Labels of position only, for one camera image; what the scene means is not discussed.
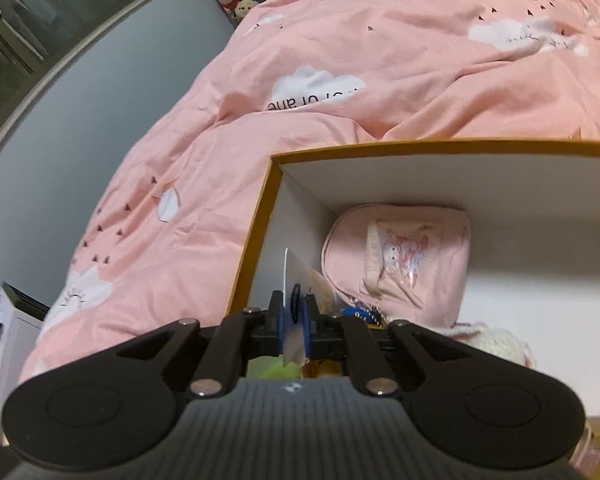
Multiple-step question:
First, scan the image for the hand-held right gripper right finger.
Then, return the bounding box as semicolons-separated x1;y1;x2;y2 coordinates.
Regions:
304;294;473;402

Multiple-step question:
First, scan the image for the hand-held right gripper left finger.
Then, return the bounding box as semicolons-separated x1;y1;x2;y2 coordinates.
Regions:
114;290;284;402

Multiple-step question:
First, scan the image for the clear plastic packet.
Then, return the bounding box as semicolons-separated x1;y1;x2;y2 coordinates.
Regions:
280;247;337;367

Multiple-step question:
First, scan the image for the pink pouch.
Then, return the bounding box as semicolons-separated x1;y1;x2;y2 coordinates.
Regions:
321;203;472;329

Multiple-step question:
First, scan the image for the orange cardboard box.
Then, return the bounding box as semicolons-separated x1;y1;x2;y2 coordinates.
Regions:
225;139;600;480

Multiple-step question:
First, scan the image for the green and pink fluffy toy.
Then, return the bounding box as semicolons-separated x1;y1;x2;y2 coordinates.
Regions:
250;357;302;380

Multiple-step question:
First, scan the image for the white appliance box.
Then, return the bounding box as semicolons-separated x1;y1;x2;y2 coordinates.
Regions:
0;282;51;441

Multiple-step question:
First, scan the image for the pink printed blanket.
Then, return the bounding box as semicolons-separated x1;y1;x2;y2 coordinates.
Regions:
17;0;600;386

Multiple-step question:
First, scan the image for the dark framed window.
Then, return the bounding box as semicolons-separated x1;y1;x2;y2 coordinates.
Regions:
0;0;174;171

